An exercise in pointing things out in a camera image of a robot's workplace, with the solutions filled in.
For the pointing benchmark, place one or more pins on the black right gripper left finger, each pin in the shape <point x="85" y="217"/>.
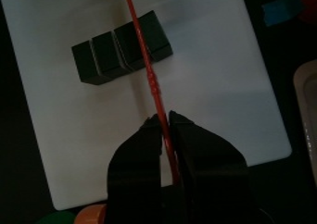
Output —
<point x="134" y="178"/>

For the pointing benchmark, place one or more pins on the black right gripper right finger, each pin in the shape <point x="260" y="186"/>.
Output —
<point x="214" y="184"/>

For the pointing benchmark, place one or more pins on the sushi piece green centre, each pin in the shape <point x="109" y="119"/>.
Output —
<point x="158" y="36"/>

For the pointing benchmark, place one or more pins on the white cutting board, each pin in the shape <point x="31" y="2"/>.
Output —
<point x="218" y="79"/>

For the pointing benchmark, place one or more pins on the pinkish rectangular plastic plate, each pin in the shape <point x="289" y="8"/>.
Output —
<point x="308" y="89"/>

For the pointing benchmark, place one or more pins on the sushi piece red centre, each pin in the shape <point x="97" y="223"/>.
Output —
<point x="86" y="64"/>

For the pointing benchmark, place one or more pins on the black seaweed sushi piece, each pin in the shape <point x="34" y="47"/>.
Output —
<point x="126" y="42"/>
<point x="106" y="53"/>

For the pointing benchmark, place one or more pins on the orange toy carrot green top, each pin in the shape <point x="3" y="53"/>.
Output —
<point x="93" y="215"/>

